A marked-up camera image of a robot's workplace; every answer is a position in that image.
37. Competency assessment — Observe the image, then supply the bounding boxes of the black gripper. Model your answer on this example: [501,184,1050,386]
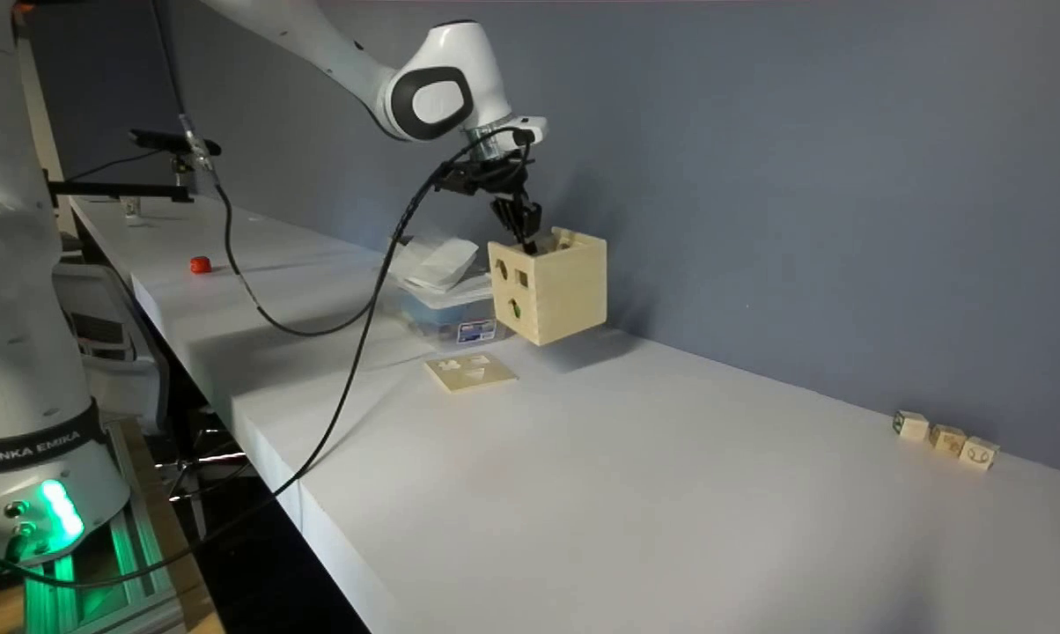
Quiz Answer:
[486,173,556,258]

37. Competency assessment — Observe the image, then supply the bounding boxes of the wooden shape sorter cube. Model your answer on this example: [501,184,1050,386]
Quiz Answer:
[486,227,612,350]

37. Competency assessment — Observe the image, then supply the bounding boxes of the white paper towel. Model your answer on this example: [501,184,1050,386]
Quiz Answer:
[398,238,481,296]

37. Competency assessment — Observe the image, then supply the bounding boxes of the clear plastic storage bin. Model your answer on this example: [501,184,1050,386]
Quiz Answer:
[384,275,504,347]

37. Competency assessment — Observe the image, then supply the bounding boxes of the flat wooden shape cutout plate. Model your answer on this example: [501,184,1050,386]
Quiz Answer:
[421,350,522,397]

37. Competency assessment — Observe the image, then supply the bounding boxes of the small wooden block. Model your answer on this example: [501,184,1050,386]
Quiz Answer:
[925,424,968,461]
[889,404,932,447]
[958,434,1005,475]

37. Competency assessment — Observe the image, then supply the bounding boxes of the grey controller box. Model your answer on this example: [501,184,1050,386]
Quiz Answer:
[54,258,170,438]

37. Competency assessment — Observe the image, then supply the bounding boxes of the metal robot mounting plate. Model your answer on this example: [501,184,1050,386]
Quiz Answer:
[29,516,190,634]

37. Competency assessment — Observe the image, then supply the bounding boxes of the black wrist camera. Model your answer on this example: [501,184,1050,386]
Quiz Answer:
[432,154,522,198]

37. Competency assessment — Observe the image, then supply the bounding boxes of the black cable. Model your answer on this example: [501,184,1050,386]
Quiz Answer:
[0,123,542,586]
[146,0,445,341]

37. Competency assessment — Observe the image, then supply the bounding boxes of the black camera on stand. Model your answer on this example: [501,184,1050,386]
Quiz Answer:
[44,123,224,210]

